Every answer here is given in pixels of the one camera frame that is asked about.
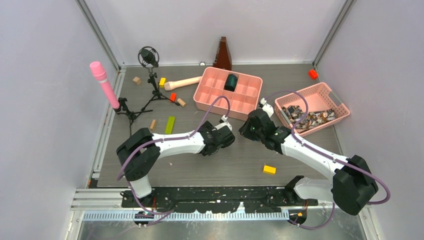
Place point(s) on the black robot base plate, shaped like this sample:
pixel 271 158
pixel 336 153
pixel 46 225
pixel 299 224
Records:
pixel 226 203

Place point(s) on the wooden cylinder block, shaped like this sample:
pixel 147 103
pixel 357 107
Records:
pixel 181 102

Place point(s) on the brown wooden metronome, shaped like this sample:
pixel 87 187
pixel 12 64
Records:
pixel 223 59

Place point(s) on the small wooden rectangular block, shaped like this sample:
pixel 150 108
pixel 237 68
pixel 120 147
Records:
pixel 153 124

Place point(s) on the pink perforated basket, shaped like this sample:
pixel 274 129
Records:
pixel 319 97

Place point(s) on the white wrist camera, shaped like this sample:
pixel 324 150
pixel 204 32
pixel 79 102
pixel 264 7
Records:
pixel 223 122
pixel 266 107

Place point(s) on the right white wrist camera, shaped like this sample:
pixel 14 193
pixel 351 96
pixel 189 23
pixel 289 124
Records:
pixel 266 107

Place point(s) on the wooden cube block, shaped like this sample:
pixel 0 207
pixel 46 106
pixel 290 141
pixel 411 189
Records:
pixel 137 81

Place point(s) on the lime green building plate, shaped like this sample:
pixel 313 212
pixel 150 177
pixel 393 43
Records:
pixel 170 125

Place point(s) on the pink divided organizer tray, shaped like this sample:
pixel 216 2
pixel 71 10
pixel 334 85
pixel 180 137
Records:
pixel 243 99

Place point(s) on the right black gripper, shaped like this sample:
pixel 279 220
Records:
pixel 244 130

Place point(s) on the dark green rolled tie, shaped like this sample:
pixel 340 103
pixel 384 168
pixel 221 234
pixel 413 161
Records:
pixel 231 82

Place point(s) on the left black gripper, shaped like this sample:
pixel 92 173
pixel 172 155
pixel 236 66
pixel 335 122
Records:
pixel 209 126

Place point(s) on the patterned ties in basket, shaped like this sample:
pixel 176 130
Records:
pixel 312 120

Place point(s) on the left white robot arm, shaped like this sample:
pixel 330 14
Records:
pixel 139 153

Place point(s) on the red block far corner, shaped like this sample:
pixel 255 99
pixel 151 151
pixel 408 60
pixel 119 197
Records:
pixel 313 74

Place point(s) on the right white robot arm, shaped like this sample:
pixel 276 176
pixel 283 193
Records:
pixel 349 182

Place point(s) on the small orange block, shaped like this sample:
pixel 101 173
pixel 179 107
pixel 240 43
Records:
pixel 173 97

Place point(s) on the black microphone with tripod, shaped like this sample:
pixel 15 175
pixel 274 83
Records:
pixel 149 58

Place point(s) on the yellow cube block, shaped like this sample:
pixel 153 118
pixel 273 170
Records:
pixel 162 82

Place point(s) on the yellow block near front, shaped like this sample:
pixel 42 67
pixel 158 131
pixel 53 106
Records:
pixel 269 170

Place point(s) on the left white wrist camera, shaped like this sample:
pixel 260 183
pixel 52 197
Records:
pixel 223 122

